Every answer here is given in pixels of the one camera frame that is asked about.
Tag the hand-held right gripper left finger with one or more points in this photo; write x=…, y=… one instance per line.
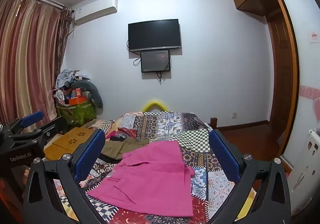
x=90, y=155

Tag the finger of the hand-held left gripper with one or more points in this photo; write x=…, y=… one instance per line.
x=51, y=130
x=32, y=117

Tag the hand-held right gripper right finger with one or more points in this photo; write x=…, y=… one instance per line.
x=225, y=156

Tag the pink pants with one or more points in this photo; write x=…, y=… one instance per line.
x=150, y=174

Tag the olive green pants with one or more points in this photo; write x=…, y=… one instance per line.
x=117, y=147

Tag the orange box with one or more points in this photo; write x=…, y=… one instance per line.
x=77, y=101

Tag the red patterned cloth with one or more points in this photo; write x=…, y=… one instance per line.
x=127, y=132

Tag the red box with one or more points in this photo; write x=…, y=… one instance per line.
x=77, y=92

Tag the pile of light clothes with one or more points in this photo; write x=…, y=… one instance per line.
x=68, y=77

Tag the grey plush pillow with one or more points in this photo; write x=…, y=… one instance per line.
x=96, y=95

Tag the patchwork printed blanket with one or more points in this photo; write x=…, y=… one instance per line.
x=175, y=126

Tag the striped brown curtain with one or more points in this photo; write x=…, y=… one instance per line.
x=27, y=58

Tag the white appliance with stickers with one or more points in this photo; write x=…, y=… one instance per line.
x=306, y=164

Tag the yellow curved object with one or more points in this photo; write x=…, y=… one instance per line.
x=155, y=103

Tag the brown wooden door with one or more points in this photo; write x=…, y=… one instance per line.
x=281, y=83

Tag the white wardrobe sliding door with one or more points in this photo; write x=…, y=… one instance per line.
x=305, y=68

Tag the white air conditioner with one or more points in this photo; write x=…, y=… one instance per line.
x=96, y=11

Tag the white wall socket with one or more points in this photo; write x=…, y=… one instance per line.
x=234, y=115

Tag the small black wall monitor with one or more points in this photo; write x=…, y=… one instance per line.
x=155, y=61

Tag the black wall television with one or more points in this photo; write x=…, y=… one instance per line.
x=154, y=35

